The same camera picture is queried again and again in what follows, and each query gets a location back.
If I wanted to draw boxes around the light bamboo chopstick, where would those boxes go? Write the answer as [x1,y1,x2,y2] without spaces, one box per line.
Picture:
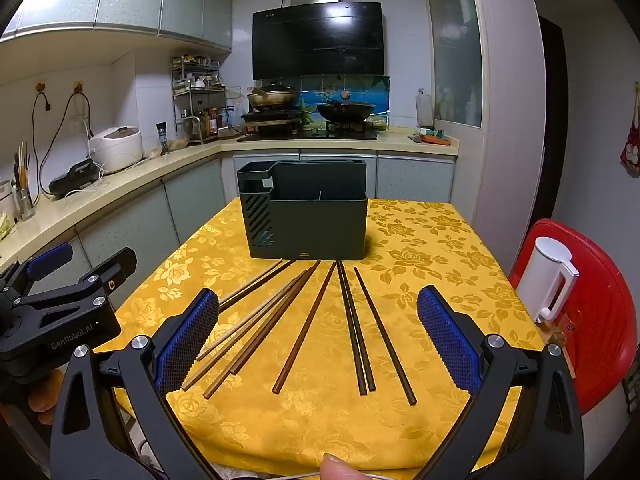
[196,272,303,362]

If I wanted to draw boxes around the dark brown chopstick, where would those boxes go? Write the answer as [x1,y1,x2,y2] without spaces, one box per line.
[229,262,319,375]

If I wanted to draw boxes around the tan bamboo chopstick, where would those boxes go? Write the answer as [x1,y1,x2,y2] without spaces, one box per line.
[181,308,271,391]

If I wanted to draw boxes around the reddish brown chopstick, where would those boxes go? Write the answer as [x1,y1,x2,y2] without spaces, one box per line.
[271,262,336,394]

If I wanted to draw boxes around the left hand orange glove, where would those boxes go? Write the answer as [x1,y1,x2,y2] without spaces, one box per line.
[28,370,64,426]

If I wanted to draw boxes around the right hand thumb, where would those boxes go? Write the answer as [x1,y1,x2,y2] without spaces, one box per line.
[319,453,369,480]

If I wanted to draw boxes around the lower counter cabinets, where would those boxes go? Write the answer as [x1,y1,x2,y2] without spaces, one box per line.
[1,142,457,307]

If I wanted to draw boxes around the metal utensil cup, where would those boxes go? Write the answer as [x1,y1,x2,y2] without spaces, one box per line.
[13,141,35,221]

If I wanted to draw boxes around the black countertop appliance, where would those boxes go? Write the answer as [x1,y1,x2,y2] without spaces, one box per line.
[49,158,100,200]

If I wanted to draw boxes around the white rice cooker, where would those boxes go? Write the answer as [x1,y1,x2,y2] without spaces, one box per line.
[88,126,143,174]

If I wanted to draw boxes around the red plastic stool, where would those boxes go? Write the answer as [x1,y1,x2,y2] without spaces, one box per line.
[509,219,637,414]

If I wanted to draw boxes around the pepper grinder bottle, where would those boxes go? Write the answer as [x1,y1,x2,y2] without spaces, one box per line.
[156,122,169,155]

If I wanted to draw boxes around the white plastic jug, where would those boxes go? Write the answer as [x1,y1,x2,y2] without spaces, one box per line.
[516,236,579,323]

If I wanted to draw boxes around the metal spice rack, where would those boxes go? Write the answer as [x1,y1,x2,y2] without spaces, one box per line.
[170,54,226,144]

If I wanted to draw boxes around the dark green utensil holder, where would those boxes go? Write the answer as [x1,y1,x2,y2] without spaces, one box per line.
[236,159,368,260]

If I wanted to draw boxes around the clay pot on stove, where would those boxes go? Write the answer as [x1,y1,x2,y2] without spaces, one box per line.
[247,84,299,110]

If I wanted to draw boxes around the gas stove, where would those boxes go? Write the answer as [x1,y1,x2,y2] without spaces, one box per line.
[240,110,378,141]

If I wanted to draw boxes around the red hanging cloth ornament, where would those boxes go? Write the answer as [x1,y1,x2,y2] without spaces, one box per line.
[620,81,640,178]

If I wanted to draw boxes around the black wok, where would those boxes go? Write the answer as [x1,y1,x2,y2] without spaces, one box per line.
[317,100,374,124]

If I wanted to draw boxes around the orange item on counter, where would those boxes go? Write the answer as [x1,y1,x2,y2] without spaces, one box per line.
[409,128,451,146]

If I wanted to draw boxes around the black range hood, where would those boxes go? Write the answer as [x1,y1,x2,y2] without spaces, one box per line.
[252,2,385,80]

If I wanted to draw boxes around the white plastic bottle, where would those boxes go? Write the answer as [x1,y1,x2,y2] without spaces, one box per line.
[416,88,434,128]

